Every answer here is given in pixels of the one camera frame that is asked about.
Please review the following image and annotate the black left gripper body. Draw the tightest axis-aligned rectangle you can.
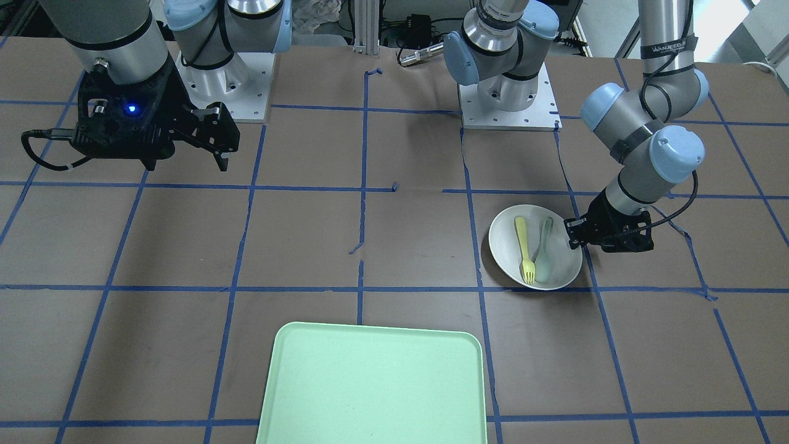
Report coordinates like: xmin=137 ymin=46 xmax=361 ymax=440
xmin=565 ymin=193 xmax=654 ymax=253

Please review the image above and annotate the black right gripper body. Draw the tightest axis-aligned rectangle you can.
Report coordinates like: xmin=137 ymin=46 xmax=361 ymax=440
xmin=176 ymin=104 xmax=240 ymax=155

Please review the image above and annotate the white round plate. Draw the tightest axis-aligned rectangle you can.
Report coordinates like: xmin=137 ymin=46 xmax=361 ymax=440
xmin=488 ymin=204 xmax=583 ymax=290

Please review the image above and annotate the yellow plastic fork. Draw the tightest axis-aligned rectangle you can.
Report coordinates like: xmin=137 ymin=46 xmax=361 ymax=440
xmin=515 ymin=215 xmax=536 ymax=285

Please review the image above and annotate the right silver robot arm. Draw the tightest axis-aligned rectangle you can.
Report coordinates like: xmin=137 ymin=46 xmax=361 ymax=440
xmin=20 ymin=1 xmax=292 ymax=171

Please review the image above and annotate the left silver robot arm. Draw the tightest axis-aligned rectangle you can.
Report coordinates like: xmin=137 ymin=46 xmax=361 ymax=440
xmin=443 ymin=1 xmax=708 ymax=253

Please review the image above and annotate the pale green plastic spoon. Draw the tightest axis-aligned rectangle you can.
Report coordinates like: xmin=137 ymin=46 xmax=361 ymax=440
xmin=534 ymin=218 xmax=554 ymax=284

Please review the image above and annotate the black power brick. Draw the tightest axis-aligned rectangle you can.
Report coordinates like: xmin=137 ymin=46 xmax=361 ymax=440
xmin=403 ymin=14 xmax=432 ymax=49

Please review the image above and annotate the mint green tray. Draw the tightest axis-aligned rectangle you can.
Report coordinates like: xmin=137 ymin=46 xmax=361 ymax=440
xmin=256 ymin=321 xmax=488 ymax=443

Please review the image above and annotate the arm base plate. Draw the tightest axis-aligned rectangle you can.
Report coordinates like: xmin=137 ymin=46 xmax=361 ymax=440
xmin=176 ymin=52 xmax=276 ymax=123
xmin=457 ymin=64 xmax=563 ymax=131

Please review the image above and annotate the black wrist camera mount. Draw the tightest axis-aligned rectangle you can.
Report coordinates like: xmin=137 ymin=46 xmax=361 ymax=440
xmin=71 ymin=55 xmax=199 ymax=171

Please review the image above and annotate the aluminium frame post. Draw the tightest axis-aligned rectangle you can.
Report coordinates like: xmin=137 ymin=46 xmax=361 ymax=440
xmin=352 ymin=0 xmax=382 ymax=58

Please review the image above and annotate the silver cable connector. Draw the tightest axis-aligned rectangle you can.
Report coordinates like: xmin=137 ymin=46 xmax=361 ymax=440
xmin=397 ymin=42 xmax=444 ymax=67

